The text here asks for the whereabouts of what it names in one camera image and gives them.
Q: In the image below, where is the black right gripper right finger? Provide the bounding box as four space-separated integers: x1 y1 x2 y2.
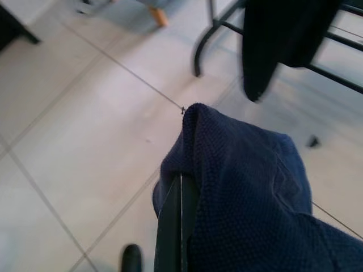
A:
181 175 199 272

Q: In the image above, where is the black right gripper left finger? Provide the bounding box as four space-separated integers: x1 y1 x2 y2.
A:
154 173 181 272

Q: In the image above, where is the navy knit sweater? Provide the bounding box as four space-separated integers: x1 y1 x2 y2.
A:
153 102 363 272

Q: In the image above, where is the black robot foot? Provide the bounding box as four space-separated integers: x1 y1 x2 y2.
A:
121 244 144 272

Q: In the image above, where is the black hooded garment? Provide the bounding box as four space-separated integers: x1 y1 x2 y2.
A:
242 0 334 103

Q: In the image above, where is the black metal clothes rack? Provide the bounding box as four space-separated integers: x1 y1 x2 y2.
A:
192 0 363 96

